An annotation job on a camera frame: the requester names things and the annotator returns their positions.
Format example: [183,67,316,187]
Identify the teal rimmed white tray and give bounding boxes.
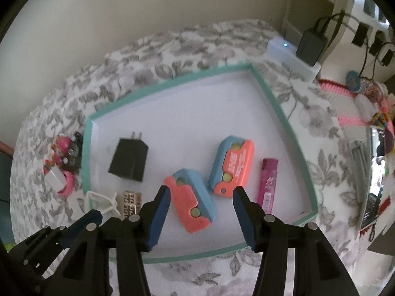
[81,62,318,264]

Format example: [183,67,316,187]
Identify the metal nail clipper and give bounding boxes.
[348,140,370,205]

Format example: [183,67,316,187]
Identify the black power cable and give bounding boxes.
[313,12,346,33]

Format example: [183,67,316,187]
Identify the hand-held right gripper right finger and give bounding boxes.
[233,187,360,296]

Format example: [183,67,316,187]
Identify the white plastic clip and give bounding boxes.
[86,190,121,217]

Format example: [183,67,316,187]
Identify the white side cabinet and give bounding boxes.
[282,0,352,47]

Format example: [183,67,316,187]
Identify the large black power adapter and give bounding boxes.
[296,26,329,67]

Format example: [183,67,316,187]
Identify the pink crocheted mat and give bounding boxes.
[317,78,395,241]

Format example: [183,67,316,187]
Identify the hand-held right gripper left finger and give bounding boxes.
[40,185,171,296]

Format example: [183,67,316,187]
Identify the brown wooden frame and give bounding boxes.
[0,140,14,161]

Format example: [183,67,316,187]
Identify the pink toy figure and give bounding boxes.
[49,136,72,164]

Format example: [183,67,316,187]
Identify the black toy car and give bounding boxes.
[63,132,84,171]

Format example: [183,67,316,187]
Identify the black wall charger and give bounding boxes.
[108,131,149,183]

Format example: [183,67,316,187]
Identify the white power strip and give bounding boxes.
[267,37,321,81]

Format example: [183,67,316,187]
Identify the small black plug adapter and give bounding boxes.
[352,26,368,47]
[380,48,395,67]

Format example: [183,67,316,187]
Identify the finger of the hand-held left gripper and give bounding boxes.
[15,225,67,272]
[61,209,104,246]

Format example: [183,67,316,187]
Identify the round teal tin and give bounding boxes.
[346,70,360,92]

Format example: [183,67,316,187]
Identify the small patterned card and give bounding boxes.
[119,190,143,216]

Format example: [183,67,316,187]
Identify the white lattice shelf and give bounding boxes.
[339,0,395,77]

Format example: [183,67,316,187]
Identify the magenta pencil lead case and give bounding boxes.
[258,158,279,215]

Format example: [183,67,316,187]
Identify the white wall charger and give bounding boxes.
[45,168,67,191]

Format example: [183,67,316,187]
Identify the smartphone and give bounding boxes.
[359,126,385,229]

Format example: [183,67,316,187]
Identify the pile of colourful toys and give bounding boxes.
[358,78,395,161]

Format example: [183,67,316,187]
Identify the orange and blue box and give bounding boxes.
[164,168,216,234]
[208,136,255,196]

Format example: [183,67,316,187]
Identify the pink plastic ring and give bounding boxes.
[59,171,78,197]

